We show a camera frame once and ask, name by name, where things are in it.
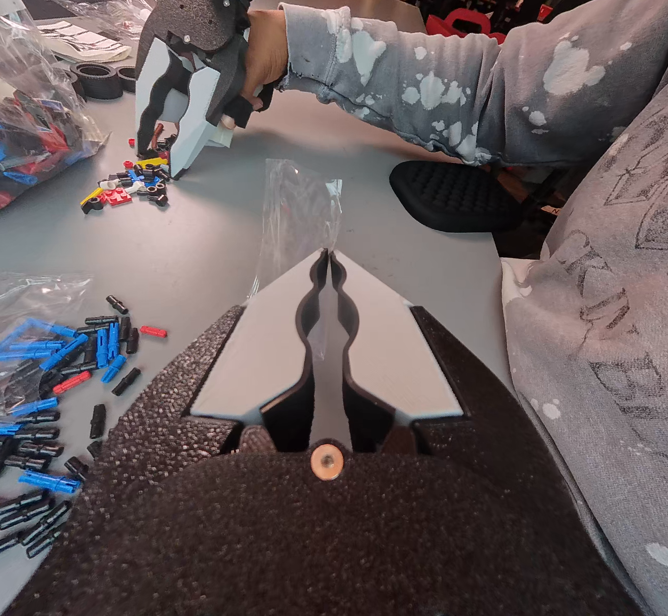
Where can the crumpled clear pin bag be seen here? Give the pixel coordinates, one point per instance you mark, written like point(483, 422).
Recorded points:
point(31, 292)

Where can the black toy tyre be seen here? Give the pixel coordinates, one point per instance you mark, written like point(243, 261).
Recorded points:
point(96, 81)
point(77, 84)
point(127, 79)

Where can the person's right forearm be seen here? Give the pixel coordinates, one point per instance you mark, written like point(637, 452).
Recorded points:
point(417, 78)

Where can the person's grey sweatshirt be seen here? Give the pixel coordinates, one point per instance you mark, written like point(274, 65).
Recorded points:
point(589, 313)

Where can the pile of small toy bricks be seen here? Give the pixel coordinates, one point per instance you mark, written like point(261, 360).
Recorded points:
point(117, 193)

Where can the heap of blue black pins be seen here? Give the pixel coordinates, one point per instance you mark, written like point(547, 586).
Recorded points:
point(112, 339)

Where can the large clear bag of parts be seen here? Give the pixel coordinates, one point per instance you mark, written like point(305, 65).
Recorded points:
point(36, 141)

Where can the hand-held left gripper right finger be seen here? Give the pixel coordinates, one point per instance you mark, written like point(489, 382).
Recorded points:
point(396, 360)

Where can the white sticker sheet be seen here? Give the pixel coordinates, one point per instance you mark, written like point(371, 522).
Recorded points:
point(88, 44)

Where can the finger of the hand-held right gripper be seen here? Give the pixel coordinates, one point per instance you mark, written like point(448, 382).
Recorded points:
point(149, 78)
point(201, 104)

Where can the red bag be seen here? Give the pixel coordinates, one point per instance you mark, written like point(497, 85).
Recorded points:
point(462, 18)

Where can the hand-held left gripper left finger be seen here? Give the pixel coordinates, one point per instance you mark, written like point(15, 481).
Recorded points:
point(250, 360)

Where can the small clear plastic bag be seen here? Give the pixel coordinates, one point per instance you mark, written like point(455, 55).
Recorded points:
point(292, 209)

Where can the person's right hand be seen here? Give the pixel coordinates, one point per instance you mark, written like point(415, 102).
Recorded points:
point(266, 47)

